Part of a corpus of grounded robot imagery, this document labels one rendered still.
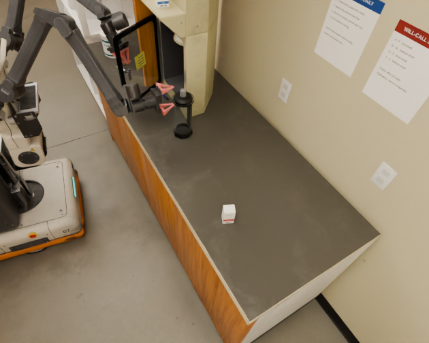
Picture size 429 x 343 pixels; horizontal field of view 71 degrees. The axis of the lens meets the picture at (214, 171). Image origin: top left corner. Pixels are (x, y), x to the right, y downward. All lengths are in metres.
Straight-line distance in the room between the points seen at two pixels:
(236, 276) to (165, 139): 0.79
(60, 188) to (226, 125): 1.29
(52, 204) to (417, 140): 2.09
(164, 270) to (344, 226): 1.28
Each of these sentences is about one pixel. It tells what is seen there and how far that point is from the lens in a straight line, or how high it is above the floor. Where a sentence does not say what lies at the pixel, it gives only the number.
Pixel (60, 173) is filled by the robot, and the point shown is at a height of 0.28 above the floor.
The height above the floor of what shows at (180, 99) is 1.18.
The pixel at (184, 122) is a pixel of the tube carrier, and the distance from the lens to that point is 1.53.
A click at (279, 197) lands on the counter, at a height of 0.94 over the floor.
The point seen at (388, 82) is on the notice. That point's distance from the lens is 1.27.
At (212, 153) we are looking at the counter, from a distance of 1.55.
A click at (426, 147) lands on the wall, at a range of 1.26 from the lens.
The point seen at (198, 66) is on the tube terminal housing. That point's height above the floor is 1.25.
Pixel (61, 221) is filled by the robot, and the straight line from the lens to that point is 2.24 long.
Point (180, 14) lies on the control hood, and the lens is 1.42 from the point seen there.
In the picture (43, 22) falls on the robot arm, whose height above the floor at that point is 1.50.
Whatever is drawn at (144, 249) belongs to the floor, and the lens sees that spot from 2.31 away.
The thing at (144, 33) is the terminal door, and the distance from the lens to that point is 1.68.
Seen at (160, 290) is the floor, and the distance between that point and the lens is 2.19.
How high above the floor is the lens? 2.08
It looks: 51 degrees down
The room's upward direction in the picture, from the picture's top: 6 degrees clockwise
